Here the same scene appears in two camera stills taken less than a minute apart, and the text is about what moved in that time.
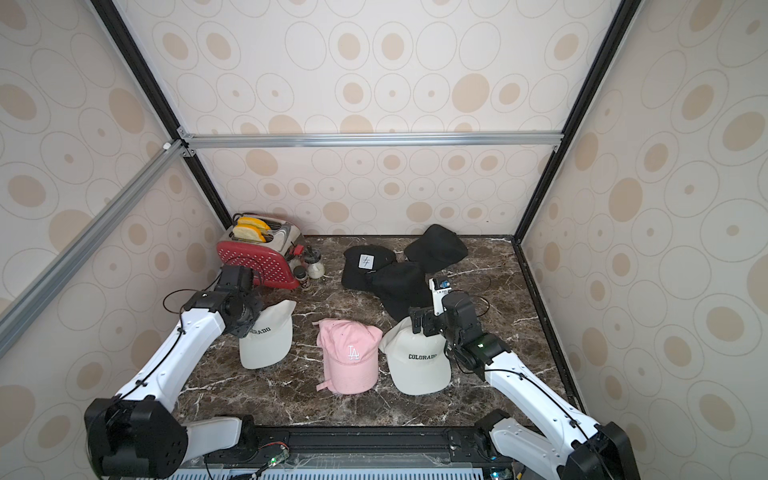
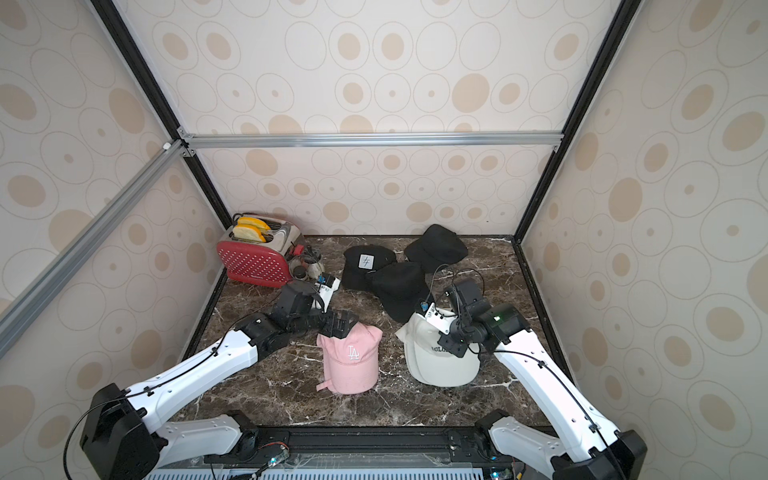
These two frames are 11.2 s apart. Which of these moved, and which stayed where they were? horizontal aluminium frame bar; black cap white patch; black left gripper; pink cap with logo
Moved: black left gripper
Stayed: black cap white patch; pink cap with logo; horizontal aluminium frame bar
